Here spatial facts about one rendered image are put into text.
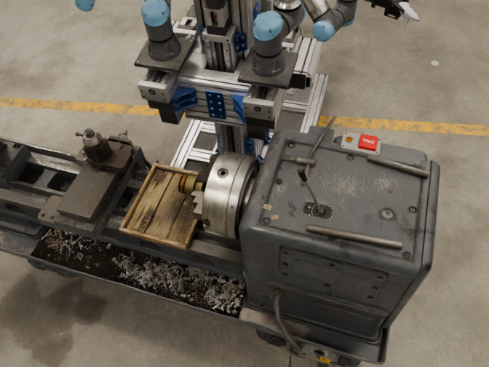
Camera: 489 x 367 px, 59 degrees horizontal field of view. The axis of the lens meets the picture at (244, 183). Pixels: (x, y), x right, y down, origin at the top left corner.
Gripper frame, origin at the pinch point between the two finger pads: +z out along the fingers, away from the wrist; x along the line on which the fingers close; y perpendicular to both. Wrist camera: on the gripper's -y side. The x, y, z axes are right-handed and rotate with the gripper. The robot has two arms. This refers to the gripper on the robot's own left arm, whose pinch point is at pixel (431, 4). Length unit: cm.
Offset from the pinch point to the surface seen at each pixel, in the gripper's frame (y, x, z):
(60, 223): 50, 125, -89
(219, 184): 25, 82, -30
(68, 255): 87, 134, -100
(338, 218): 23, 72, 10
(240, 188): 25, 79, -23
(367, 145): 25.8, 41.9, 3.4
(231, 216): 30, 88, -22
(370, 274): 32, 79, 26
